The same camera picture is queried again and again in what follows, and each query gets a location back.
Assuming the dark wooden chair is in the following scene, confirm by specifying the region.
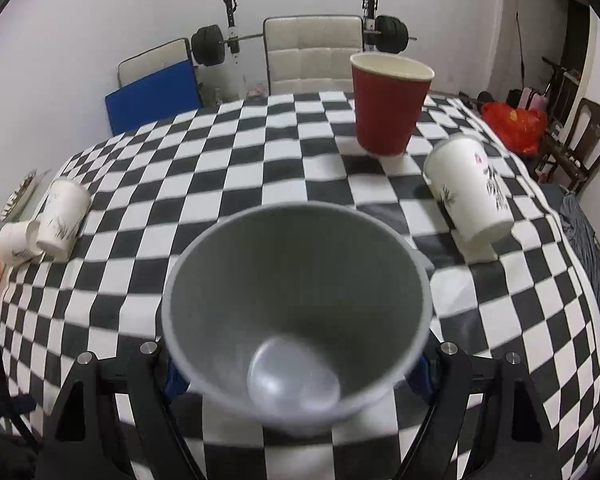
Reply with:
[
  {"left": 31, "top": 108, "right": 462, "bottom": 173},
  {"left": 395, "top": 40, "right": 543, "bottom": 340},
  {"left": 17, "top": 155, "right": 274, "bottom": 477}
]
[{"left": 533, "top": 98, "right": 600, "bottom": 196}]

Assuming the small white paper cup lying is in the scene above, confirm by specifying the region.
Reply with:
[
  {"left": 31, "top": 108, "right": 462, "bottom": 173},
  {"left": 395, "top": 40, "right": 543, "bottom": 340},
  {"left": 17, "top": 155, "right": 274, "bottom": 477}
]
[{"left": 0, "top": 220, "right": 42, "bottom": 266}]

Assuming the black white checkered tablecloth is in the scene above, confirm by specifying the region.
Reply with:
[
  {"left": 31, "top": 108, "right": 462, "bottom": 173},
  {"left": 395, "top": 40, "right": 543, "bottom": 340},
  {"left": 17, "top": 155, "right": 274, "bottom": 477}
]
[{"left": 0, "top": 92, "right": 600, "bottom": 479}]

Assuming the white padded chair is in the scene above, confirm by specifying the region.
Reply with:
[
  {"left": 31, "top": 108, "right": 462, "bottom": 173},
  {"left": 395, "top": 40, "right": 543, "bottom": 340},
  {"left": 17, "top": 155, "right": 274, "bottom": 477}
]
[{"left": 262, "top": 14, "right": 365, "bottom": 98}]

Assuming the red paper cup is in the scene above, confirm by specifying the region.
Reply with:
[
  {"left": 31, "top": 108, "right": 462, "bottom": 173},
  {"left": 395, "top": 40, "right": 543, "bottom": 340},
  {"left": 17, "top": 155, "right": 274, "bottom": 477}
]
[{"left": 350, "top": 52, "right": 434, "bottom": 157}]

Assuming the white paper cup black calligraphy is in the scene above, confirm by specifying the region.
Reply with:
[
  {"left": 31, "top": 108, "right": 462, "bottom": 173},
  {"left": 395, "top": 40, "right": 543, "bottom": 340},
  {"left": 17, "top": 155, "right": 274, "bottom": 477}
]
[{"left": 424, "top": 133, "right": 514, "bottom": 246}]

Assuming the grey cloth on cot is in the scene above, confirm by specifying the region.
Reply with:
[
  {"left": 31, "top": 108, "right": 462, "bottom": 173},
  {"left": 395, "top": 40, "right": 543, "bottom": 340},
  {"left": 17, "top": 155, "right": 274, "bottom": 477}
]
[{"left": 558, "top": 192, "right": 600, "bottom": 304}]

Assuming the pink suitcase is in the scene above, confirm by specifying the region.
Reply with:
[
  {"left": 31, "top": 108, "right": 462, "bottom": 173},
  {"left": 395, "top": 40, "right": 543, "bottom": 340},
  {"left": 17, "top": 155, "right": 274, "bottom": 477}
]
[{"left": 517, "top": 87, "right": 548, "bottom": 112}]

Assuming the blue cushioned chair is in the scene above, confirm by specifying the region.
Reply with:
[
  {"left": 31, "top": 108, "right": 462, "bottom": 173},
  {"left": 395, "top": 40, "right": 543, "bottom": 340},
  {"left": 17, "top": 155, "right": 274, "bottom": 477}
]
[{"left": 105, "top": 38, "right": 202, "bottom": 136}]

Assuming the decorated plate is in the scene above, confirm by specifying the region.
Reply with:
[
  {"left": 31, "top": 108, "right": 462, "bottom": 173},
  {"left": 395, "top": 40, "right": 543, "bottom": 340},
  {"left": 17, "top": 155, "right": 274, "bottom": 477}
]
[{"left": 1, "top": 169, "right": 50, "bottom": 222}]

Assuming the red plastic bag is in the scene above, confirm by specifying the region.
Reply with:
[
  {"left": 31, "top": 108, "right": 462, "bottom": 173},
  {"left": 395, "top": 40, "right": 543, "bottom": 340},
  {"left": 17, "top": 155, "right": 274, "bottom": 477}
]
[{"left": 481, "top": 102, "right": 547, "bottom": 156}]

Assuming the barbell with black plates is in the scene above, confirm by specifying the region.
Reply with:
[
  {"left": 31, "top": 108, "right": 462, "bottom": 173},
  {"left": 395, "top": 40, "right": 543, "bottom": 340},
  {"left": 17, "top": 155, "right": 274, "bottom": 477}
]
[{"left": 190, "top": 15, "right": 417, "bottom": 66}]

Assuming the grey plastic mug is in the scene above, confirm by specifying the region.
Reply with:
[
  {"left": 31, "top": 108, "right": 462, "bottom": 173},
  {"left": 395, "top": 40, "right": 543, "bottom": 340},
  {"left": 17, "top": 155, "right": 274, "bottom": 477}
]
[{"left": 161, "top": 202, "right": 432, "bottom": 434}]

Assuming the white paper cup bamboo print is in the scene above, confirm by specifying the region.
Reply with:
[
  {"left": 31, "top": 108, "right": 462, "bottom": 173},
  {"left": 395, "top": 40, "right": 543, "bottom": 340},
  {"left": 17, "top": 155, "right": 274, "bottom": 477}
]
[{"left": 35, "top": 178, "right": 92, "bottom": 260}]

